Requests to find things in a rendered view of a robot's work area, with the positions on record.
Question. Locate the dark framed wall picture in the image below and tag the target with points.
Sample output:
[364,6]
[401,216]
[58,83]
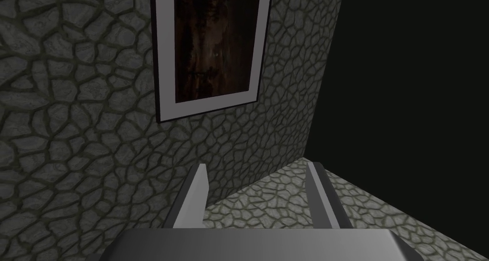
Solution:
[214,43]

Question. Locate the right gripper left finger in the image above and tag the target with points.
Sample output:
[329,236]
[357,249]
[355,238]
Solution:
[191,203]

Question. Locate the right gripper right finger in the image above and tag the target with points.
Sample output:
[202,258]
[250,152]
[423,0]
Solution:
[324,200]

